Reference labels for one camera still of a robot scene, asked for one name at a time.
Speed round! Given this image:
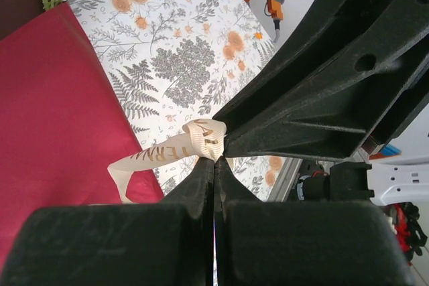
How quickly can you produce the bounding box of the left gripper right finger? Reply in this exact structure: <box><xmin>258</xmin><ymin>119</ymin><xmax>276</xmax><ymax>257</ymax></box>
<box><xmin>215</xmin><ymin>157</ymin><xmax>417</xmax><ymax>286</ymax></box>

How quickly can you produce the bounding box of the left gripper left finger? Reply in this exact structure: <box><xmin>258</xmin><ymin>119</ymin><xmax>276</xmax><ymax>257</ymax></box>
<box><xmin>0</xmin><ymin>157</ymin><xmax>216</xmax><ymax>286</ymax></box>

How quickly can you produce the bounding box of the cream printed ribbon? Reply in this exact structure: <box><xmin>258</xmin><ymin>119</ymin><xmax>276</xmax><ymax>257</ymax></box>
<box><xmin>107</xmin><ymin>117</ymin><xmax>228</xmax><ymax>204</ymax></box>

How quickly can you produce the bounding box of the red wrapping paper sheet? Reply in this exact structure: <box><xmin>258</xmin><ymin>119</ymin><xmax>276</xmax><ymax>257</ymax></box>
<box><xmin>0</xmin><ymin>0</ymin><xmax>166</xmax><ymax>267</ymax></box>

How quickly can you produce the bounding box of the white plastic machine housing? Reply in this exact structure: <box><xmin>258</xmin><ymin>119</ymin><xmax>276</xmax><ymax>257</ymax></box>
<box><xmin>367</xmin><ymin>157</ymin><xmax>429</xmax><ymax>207</ymax></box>

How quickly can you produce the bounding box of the red and black clutter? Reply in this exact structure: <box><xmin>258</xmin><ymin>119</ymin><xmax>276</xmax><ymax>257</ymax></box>
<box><xmin>384</xmin><ymin>201</ymin><xmax>429</xmax><ymax>262</ymax></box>

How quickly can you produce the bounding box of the floral patterned tablecloth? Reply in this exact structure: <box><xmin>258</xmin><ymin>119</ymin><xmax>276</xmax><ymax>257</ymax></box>
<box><xmin>53</xmin><ymin>0</ymin><xmax>293</xmax><ymax>204</ymax></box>

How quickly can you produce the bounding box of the aluminium rail bed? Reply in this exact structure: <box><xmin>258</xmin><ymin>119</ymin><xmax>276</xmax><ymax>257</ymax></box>
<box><xmin>267</xmin><ymin>157</ymin><xmax>303</xmax><ymax>202</ymax></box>

